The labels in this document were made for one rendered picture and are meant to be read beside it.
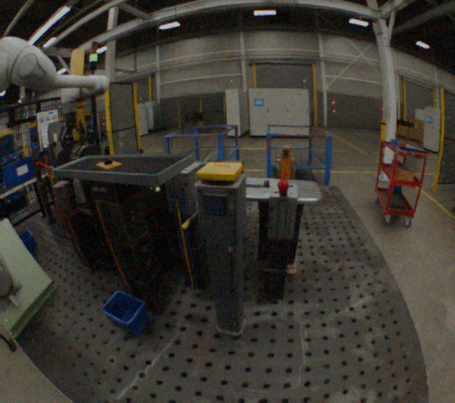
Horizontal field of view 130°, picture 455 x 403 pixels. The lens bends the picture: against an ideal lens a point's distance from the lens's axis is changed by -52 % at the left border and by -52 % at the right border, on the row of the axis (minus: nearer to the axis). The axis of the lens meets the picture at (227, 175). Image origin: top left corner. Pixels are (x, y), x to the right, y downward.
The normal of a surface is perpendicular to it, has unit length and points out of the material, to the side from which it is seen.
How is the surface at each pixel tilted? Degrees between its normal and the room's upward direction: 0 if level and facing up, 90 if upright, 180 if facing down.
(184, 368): 0
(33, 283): 42
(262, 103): 90
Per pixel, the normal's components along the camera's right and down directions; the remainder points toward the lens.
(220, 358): -0.05, -0.95
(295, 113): -0.18, 0.32
